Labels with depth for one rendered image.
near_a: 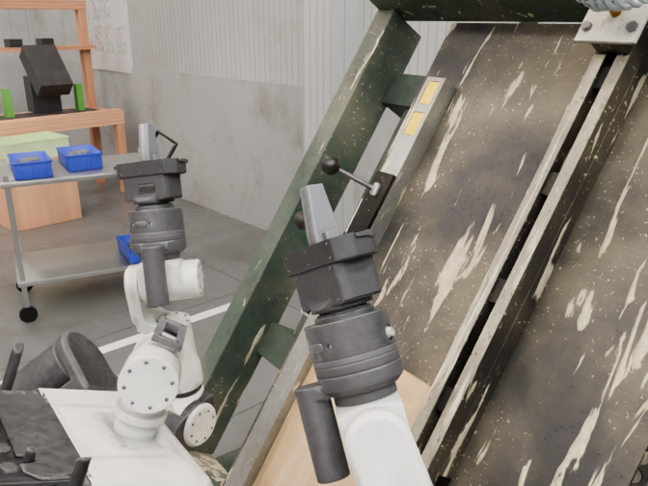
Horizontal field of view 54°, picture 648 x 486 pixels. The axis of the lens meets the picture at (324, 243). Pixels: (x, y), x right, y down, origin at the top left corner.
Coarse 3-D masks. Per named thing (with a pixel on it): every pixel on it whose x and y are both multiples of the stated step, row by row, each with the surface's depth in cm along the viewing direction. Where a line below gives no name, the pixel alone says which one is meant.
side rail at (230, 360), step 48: (384, 48) 146; (336, 96) 148; (336, 144) 145; (288, 192) 147; (336, 192) 149; (288, 240) 145; (240, 288) 146; (288, 288) 148; (240, 336) 144; (240, 384) 148
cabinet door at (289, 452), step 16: (304, 384) 126; (400, 384) 110; (416, 384) 108; (416, 400) 106; (288, 416) 125; (336, 416) 118; (416, 416) 105; (288, 432) 124; (304, 432) 121; (272, 448) 125; (288, 448) 122; (304, 448) 120; (272, 464) 124; (288, 464) 121; (304, 464) 118; (256, 480) 125; (272, 480) 122; (288, 480) 120; (304, 480) 117; (352, 480) 110
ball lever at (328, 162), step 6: (330, 156) 124; (324, 162) 124; (330, 162) 123; (336, 162) 124; (324, 168) 124; (330, 168) 123; (336, 168) 124; (330, 174) 124; (342, 174) 125; (348, 174) 126; (354, 180) 126; (360, 180) 126; (366, 186) 126; (372, 186) 127; (378, 186) 126; (372, 192) 126; (378, 192) 126
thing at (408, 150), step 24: (408, 120) 130; (432, 120) 128; (408, 144) 127; (384, 168) 129; (408, 168) 127; (384, 216) 127; (288, 360) 128; (288, 384) 126; (264, 408) 128; (288, 408) 126; (264, 432) 125; (240, 456) 127; (264, 456) 125; (240, 480) 125
